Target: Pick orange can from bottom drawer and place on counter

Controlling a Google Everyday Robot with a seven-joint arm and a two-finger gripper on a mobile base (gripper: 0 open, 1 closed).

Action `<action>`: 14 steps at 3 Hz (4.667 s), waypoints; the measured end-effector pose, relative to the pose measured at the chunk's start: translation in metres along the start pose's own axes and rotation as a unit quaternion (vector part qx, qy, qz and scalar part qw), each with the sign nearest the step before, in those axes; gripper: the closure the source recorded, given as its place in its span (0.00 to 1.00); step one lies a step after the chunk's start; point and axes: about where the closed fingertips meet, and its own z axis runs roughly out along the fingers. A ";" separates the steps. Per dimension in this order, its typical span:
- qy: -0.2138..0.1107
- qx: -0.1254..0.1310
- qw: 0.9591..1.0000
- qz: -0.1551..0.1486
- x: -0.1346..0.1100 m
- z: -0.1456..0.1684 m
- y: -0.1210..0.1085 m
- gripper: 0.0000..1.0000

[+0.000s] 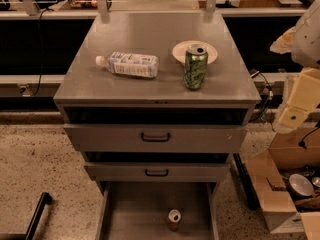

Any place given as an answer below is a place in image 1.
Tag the black metal floor bar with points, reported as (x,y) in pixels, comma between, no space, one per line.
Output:
(44,200)

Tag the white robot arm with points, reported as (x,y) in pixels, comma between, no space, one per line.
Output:
(303,43)

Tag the black bar beside cabinet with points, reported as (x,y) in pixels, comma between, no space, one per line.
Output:
(252,200)

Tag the grey top drawer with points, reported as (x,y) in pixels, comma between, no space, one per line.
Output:
(155,138)

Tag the small white plate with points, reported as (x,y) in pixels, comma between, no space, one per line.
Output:
(196,48)

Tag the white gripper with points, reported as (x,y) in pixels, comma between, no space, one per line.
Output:
(307,40)

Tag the orange soda can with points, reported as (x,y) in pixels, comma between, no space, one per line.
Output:
(174,218)

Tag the green soda can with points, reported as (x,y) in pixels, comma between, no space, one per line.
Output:
(194,70)

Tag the grey open bottom drawer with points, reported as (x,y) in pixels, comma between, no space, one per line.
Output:
(138,211)

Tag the clear plastic water bottle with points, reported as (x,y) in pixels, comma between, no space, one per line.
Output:
(130,64)

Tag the grey middle drawer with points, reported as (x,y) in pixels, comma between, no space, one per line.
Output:
(156,172)

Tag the white bowl in box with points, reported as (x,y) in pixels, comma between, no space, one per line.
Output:
(300,185)

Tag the brown cardboard box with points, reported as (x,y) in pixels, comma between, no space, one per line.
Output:
(277,206)

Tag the grey metal drawer cabinet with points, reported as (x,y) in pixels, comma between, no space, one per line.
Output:
(90,94)

